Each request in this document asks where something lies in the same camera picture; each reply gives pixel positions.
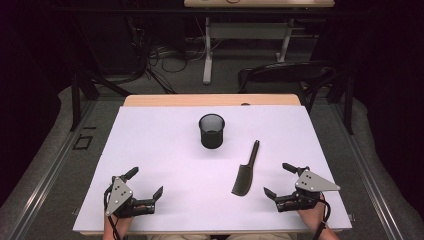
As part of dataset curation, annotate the black mesh pen cup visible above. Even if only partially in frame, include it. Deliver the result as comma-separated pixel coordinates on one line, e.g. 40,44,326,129
198,113,226,150

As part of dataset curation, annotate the black metal stand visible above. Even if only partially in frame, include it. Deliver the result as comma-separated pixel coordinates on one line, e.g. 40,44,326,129
67,64,133,133
325,64,355,136

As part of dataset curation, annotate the black chair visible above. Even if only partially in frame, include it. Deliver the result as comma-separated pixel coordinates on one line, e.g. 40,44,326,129
237,60,338,115

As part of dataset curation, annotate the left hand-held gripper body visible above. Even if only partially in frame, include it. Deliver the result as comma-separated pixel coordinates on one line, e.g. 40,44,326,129
105,176,157,220

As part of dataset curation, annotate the person's left hand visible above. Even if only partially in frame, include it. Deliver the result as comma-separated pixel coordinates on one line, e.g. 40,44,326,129
103,213,135,235

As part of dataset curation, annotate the white-legged desk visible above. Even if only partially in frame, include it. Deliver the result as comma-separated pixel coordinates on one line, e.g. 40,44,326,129
183,0,336,85

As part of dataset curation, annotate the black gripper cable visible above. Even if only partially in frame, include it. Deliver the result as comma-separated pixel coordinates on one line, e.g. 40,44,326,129
317,194,332,240
103,184,123,240

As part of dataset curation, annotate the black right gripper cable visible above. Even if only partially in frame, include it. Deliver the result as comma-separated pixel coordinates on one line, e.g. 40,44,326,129
317,194,332,240

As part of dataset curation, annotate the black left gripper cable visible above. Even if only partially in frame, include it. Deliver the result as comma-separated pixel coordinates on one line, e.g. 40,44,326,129
103,184,123,240

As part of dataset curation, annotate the white table board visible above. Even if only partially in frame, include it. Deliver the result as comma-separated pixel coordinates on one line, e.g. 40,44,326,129
72,105,353,234

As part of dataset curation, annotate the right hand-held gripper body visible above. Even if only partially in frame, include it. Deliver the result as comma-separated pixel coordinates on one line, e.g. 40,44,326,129
275,166,342,213

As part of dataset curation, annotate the bundle of floor cables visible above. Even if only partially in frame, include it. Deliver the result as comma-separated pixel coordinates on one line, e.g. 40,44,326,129
125,15,222,95

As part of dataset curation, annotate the aluminium floor rail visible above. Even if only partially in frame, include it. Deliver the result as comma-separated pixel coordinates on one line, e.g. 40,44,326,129
9,99,98,240
329,102,405,240

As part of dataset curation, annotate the black comb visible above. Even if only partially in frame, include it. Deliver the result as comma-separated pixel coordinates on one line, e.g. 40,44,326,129
231,139,261,197

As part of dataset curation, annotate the wooden table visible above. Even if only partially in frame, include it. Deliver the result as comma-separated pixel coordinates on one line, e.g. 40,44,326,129
72,93,353,237

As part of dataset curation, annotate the person's right hand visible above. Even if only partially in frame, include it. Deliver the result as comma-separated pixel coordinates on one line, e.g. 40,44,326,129
297,195,330,233

